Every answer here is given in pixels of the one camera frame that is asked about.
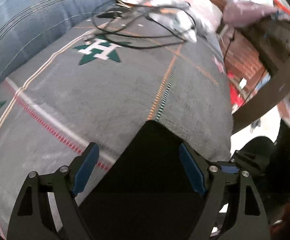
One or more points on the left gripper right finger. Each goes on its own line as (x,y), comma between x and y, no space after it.
(231,205)

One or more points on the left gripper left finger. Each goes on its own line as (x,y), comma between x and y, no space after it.
(31,215)

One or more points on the black pants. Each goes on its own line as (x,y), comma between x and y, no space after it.
(153,191)

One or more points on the grey patterned bed sheet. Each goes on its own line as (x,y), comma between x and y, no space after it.
(73,93)

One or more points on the dark wooden chair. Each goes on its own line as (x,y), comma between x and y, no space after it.
(268,30)

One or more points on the pile of clothes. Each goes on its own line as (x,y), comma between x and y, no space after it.
(188,18)

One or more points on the blue plaid pillow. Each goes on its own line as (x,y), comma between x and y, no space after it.
(29,26)

